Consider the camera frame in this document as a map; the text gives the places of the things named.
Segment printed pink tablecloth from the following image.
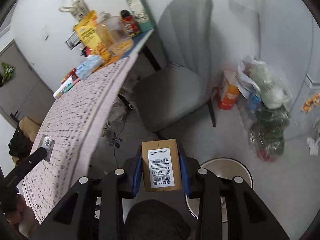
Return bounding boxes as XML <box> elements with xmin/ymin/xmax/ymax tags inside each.
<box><xmin>22</xmin><ymin>52</ymin><xmax>139</xmax><ymax>227</ymax></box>

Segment white paper bag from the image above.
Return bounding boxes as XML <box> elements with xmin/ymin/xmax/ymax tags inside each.
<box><xmin>59</xmin><ymin>0</ymin><xmax>90</xmax><ymax>21</ymax></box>

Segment grey upholstered chair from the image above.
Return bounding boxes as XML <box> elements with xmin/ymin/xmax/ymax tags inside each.
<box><xmin>132</xmin><ymin>0</ymin><xmax>217</xmax><ymax>141</ymax></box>

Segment black bag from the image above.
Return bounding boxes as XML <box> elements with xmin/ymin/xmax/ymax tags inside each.
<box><xmin>8</xmin><ymin>125</ymin><xmax>34</xmax><ymax>157</ymax></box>

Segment grey door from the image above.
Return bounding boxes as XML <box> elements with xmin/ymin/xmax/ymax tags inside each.
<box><xmin>0</xmin><ymin>38</ymin><xmax>55</xmax><ymax>128</ymax></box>

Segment red packet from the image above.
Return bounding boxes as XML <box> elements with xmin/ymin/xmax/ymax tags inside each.
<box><xmin>61</xmin><ymin>67</ymin><xmax>77</xmax><ymax>83</ymax></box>

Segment person's left hand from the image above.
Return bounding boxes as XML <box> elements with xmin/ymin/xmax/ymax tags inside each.
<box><xmin>5</xmin><ymin>197</ymin><xmax>39</xmax><ymax>238</ymax></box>

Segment red bottle black cap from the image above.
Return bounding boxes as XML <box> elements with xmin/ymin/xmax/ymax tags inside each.
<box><xmin>120</xmin><ymin>10</ymin><xmax>141</xmax><ymax>37</ymax></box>

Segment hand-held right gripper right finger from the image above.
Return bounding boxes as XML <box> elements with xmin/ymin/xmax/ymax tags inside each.
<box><xmin>177</xmin><ymin>146</ymin><xmax>290</xmax><ymax>240</ymax></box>

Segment person's dark clothed leg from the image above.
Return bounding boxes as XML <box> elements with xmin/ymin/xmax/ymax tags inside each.
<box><xmin>123</xmin><ymin>200</ymin><xmax>191</xmax><ymax>240</ymax></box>

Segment black table leg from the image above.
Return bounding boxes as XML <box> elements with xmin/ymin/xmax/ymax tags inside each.
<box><xmin>143</xmin><ymin>44</ymin><xmax>162</xmax><ymax>72</ymax></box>

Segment small cardboard box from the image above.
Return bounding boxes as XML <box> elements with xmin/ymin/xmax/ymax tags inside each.
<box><xmin>141</xmin><ymin>138</ymin><xmax>183</xmax><ymax>192</ymax></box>

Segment clear plastic jug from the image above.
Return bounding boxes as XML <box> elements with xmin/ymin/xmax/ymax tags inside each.
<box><xmin>96</xmin><ymin>12</ymin><xmax>133</xmax><ymax>56</ymax></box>

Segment blue tissue pack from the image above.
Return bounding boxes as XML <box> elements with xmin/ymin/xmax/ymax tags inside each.
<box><xmin>75</xmin><ymin>55</ymin><xmax>104</xmax><ymax>81</ymax></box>

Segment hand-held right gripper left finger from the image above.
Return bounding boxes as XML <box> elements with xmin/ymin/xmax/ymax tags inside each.
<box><xmin>30</xmin><ymin>152</ymin><xmax>143</xmax><ymax>240</ymax></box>

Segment yellow snack bag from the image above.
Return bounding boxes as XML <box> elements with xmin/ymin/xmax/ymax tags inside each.
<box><xmin>73</xmin><ymin>10</ymin><xmax>111</xmax><ymax>61</ymax></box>

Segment white plastic bag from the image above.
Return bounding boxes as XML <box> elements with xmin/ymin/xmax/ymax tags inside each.
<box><xmin>236</xmin><ymin>55</ymin><xmax>292</xmax><ymax>110</ymax></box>

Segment orange printed items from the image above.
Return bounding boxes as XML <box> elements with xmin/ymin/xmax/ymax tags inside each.
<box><xmin>301</xmin><ymin>92</ymin><xmax>320</xmax><ymax>113</ymax></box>

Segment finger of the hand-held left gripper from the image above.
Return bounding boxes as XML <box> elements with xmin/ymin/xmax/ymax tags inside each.
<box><xmin>5</xmin><ymin>147</ymin><xmax>48</xmax><ymax>188</ymax></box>

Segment pink pen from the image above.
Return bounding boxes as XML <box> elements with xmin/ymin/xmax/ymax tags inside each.
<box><xmin>64</xmin><ymin>77</ymin><xmax>81</xmax><ymax>93</ymax></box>

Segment green hanging ornament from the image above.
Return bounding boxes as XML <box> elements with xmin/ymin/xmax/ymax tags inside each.
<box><xmin>1</xmin><ymin>62</ymin><xmax>16</xmax><ymax>83</ymax></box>

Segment orange blue placemat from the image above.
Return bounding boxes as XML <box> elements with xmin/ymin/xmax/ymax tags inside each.
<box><xmin>94</xmin><ymin>29</ymin><xmax>155</xmax><ymax>67</ymax></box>

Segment black wire basket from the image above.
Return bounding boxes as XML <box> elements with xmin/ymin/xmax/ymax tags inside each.
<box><xmin>65</xmin><ymin>30</ymin><xmax>83</xmax><ymax>50</ymax></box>

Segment orange carton on floor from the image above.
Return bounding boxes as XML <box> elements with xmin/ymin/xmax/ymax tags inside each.
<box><xmin>217</xmin><ymin>69</ymin><xmax>241</xmax><ymax>110</ymax></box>

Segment beige trash bin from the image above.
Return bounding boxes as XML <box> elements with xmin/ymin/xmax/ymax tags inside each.
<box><xmin>185</xmin><ymin>157</ymin><xmax>253</xmax><ymax>223</ymax></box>

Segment tall green box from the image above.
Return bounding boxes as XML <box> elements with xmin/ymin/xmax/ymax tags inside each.
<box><xmin>120</xmin><ymin>0</ymin><xmax>158</xmax><ymax>33</ymax></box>

